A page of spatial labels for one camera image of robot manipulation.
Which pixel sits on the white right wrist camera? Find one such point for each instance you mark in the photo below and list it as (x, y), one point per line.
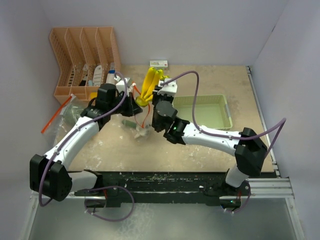
(167, 87)

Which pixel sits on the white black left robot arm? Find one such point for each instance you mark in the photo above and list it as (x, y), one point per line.
(48, 173)

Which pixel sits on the white blue bottle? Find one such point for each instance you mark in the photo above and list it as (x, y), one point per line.
(110, 78)

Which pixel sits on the white ribbed item in organizer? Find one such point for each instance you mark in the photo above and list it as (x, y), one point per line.
(96, 79)

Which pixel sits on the yellow banana bunch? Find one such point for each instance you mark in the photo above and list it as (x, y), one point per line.
(151, 80)

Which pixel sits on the clear zip bag orange zipper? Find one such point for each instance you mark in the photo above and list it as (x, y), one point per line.
(57, 128)

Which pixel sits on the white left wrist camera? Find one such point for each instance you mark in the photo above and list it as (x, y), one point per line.
(123, 85)

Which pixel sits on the pale green perforated basket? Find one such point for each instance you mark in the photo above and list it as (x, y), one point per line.
(211, 111)

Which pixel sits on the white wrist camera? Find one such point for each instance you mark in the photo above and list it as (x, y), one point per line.
(123, 85)
(167, 87)

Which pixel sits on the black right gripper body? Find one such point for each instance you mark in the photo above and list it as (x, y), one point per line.
(157, 98)

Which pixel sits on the white garlic bulb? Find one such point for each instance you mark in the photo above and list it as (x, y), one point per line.
(142, 132)

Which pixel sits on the yellow block in organizer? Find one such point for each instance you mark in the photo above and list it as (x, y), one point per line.
(93, 95)

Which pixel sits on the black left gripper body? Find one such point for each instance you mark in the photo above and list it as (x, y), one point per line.
(123, 109)

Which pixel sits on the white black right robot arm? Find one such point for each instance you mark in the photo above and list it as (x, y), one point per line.
(247, 148)

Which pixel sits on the green netted melon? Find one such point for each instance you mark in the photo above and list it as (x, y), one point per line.
(72, 113)

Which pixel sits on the black front mounting rail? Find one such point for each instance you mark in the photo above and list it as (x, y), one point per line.
(209, 188)

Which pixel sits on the small white green box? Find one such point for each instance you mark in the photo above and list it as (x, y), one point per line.
(159, 64)

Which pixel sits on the peach plastic desk organizer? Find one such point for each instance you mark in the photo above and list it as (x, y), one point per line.
(79, 51)

